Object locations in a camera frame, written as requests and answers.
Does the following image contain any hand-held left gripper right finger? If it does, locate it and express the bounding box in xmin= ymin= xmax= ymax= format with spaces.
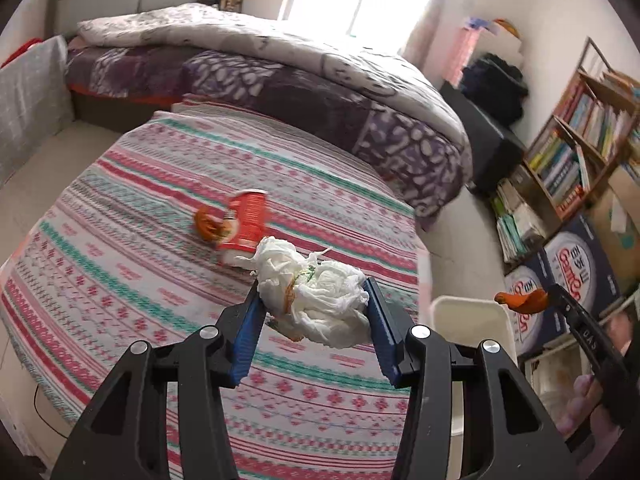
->
xmin=362 ymin=277 xmax=573 ymax=480

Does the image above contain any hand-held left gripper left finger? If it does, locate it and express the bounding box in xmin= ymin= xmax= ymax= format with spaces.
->
xmin=50 ymin=287 xmax=268 ymax=480

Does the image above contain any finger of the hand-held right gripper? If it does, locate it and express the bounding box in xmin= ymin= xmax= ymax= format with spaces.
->
xmin=545 ymin=284 xmax=633 ymax=382

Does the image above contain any white tissue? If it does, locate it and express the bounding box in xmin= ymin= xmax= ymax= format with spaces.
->
xmin=249 ymin=235 xmax=372 ymax=350

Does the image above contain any orange peel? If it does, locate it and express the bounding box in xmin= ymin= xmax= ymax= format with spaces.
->
xmin=194 ymin=206 xmax=236 ymax=243
xmin=494 ymin=287 xmax=551 ymax=316

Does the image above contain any white plastic bin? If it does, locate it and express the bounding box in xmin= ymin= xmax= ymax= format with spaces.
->
xmin=430 ymin=296 xmax=521 ymax=480

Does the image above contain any person's right hand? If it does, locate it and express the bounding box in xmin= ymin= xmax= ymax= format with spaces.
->
xmin=555 ymin=372 xmax=608 ymax=436

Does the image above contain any blue white carton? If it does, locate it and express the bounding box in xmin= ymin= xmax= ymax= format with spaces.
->
xmin=502 ymin=247 xmax=568 ymax=356
xmin=542 ymin=212 xmax=626 ymax=321

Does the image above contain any red paper cup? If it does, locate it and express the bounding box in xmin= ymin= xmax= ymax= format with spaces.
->
xmin=216 ymin=189 xmax=268 ymax=265

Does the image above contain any brown cardboard box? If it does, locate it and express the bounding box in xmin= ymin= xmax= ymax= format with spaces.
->
xmin=587 ymin=165 xmax=640 ymax=281

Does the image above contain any stack of floor books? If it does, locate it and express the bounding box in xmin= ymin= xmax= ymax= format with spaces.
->
xmin=492 ymin=177 xmax=548 ymax=263

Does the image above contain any row of shelf books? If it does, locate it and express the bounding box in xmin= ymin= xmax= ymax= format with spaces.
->
xmin=527 ymin=72 xmax=640 ymax=211

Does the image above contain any striped patterned tablecloth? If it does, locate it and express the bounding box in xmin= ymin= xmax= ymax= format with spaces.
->
xmin=0 ymin=102 xmax=433 ymax=480

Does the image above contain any black low cabinet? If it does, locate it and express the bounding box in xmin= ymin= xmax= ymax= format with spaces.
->
xmin=440 ymin=82 xmax=526 ymax=196

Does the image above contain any wooden bookshelf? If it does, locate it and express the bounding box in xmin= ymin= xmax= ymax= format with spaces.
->
xmin=522 ymin=37 xmax=640 ymax=221

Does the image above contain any bed with patterned quilt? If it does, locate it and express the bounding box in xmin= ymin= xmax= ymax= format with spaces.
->
xmin=65 ymin=47 xmax=473 ymax=231

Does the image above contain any black clothes pile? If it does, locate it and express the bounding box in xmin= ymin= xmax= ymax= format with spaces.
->
xmin=457 ymin=54 xmax=528 ymax=126

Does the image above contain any pink box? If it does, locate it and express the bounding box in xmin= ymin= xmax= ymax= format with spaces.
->
xmin=445 ymin=25 xmax=476 ymax=86

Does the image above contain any white printed quilt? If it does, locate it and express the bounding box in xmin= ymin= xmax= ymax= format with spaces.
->
xmin=77 ymin=2 xmax=473 ymax=161

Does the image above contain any white paper box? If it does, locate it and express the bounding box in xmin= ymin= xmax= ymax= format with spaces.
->
xmin=467 ymin=22 xmax=523 ymax=61

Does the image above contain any grey checked cloth cover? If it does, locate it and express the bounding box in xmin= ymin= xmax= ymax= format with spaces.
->
xmin=0 ymin=35 xmax=73 ymax=186

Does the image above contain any pale curtain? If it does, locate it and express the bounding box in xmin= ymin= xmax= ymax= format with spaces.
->
xmin=400 ymin=0 xmax=456 ymax=73

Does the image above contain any red cloth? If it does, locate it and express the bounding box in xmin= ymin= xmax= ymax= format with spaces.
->
xmin=0 ymin=37 xmax=43 ymax=68

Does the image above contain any black floor cable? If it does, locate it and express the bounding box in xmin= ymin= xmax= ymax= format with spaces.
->
xmin=32 ymin=385 xmax=76 ymax=441

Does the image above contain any grey upholstered bed frame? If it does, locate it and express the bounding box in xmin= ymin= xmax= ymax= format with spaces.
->
xmin=47 ymin=0 xmax=226 ymax=133

